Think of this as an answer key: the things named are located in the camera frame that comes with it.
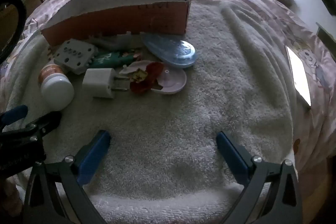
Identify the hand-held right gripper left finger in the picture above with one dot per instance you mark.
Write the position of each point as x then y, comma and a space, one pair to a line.
94, 157

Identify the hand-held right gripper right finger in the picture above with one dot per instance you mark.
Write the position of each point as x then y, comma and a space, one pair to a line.
232, 158

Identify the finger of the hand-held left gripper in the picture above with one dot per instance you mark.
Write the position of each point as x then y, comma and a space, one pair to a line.
44, 121
15, 113

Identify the white bottle orange label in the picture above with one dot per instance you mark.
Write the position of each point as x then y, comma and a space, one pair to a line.
56, 90

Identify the white charger plug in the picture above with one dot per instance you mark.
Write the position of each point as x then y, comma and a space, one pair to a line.
99, 82

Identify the grey block with holes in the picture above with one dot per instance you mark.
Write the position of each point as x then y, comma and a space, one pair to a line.
74, 54

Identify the blue oval plastic case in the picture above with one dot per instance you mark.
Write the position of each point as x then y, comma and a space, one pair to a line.
170, 52

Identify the orange cardboard box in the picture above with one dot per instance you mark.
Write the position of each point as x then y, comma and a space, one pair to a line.
157, 16

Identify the white towel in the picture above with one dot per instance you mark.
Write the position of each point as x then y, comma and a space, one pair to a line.
170, 113

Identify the green printed packet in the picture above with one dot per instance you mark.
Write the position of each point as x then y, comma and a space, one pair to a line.
110, 60

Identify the white plastic piece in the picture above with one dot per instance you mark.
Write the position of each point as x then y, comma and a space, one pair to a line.
131, 67

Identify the grey toy dinosaur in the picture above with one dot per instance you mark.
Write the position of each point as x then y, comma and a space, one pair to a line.
115, 43

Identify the smartphone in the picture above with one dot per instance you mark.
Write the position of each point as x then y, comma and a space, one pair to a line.
298, 74

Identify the pink printed quilt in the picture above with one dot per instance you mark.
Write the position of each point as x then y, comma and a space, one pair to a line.
262, 3

